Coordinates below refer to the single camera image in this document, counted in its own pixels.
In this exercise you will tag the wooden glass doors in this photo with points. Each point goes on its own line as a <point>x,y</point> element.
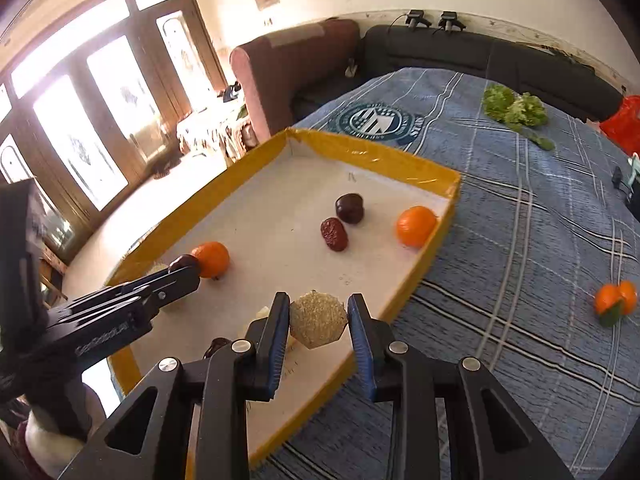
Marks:
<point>135,85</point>

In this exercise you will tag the small black card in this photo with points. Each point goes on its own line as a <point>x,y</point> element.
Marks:
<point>617,176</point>

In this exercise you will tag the red plastic bag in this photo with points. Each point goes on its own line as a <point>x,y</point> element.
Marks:
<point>625,122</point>

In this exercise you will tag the dark red date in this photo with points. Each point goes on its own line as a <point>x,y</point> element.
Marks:
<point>216,346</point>

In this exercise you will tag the dark purple plum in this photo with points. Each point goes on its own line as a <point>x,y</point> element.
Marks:
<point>349,207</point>
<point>184,261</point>

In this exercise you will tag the black box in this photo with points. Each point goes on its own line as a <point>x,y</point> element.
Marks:
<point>634,197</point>

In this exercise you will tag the black sofa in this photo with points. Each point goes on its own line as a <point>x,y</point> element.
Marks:
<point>450,52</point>

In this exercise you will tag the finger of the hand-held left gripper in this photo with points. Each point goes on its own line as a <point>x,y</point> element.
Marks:
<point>175,284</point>
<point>145,279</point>

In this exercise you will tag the beige hexagonal corn piece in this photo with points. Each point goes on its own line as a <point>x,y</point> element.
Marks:
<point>318,321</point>

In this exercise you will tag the person's left hand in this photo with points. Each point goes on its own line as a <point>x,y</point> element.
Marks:
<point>50,447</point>

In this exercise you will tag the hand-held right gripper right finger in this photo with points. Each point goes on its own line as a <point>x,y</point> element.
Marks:
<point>361,345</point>

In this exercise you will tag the lace covered table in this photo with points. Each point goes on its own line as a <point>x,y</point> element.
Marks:
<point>210,132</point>

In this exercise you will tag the orange with stem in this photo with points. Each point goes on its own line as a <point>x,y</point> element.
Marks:
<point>628,297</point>

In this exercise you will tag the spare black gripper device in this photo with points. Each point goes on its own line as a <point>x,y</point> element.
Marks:
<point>416,17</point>
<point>450,20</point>

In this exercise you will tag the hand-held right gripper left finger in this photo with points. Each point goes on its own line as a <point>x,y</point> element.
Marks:
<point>280,345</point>

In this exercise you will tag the green lettuce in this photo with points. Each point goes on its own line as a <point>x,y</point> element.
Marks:
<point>517,109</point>

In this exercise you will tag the yellow-edged cardboard tray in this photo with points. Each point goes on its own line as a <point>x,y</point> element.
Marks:
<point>280,195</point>

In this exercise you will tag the brown armchair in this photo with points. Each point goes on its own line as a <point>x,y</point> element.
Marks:
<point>290,75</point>

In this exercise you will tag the orange with green leaf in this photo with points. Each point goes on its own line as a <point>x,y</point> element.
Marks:
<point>606,299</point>

